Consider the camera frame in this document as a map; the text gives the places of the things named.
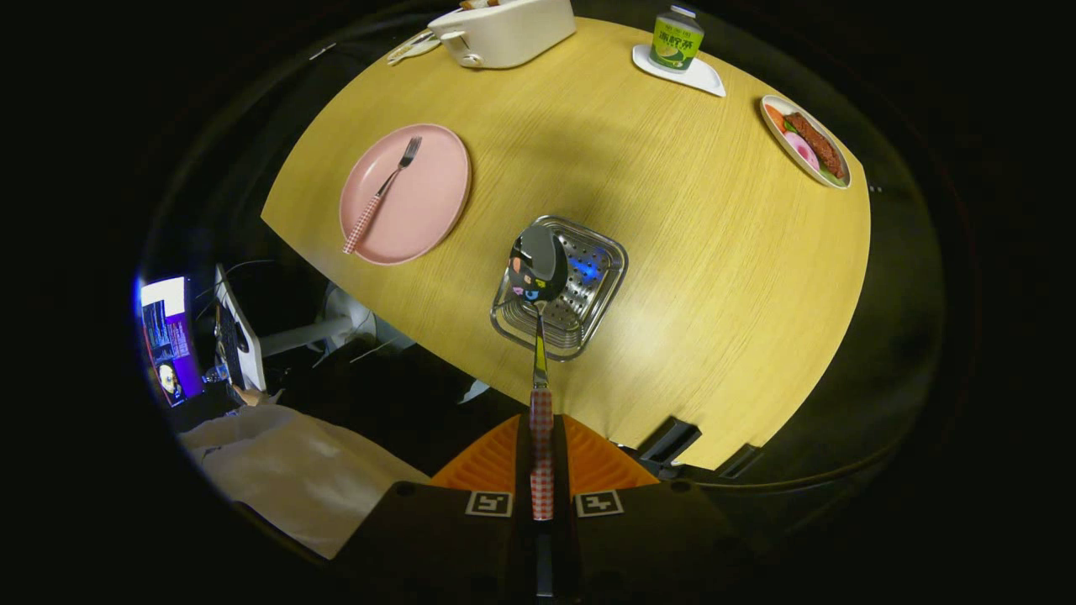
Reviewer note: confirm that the white divided seasoning dish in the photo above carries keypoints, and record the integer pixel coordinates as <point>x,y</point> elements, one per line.
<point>412,48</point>

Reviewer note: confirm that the clear perforated metal basket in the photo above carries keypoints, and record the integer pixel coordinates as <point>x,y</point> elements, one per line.
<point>593,277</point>

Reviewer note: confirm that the small white clip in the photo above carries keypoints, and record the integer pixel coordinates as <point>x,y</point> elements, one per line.
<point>323,51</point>

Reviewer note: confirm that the green label drink bottle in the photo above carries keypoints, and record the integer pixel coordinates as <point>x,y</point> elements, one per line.
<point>677,42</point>

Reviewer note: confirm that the white pedestal stand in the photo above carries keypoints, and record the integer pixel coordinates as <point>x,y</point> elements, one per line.
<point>336,323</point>

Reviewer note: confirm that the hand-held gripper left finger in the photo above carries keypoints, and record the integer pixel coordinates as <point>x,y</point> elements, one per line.
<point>522,462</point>

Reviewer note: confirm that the black table bracket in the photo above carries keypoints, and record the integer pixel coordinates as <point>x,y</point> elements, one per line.
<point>672,441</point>
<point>740,462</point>

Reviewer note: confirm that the computer monitor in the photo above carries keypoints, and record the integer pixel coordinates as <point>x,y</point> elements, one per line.
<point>172,336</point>

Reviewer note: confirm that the person's white clothing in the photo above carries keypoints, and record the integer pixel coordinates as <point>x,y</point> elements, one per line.
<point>294,479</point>

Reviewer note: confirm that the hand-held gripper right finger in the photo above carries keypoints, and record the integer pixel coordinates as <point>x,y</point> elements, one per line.
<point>561,470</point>

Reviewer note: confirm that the white plate with meat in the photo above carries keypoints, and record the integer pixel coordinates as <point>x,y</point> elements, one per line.
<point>811,143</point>

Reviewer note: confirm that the white toaster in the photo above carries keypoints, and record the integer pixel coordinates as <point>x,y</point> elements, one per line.
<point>513,34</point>

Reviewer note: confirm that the white coaster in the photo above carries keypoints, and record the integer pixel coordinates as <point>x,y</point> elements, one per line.
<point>702,80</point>

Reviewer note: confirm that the pink plate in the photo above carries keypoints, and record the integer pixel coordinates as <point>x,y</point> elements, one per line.
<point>429,193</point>

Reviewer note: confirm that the white desk with keyboard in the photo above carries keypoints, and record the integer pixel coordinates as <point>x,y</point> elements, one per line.
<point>248,344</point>

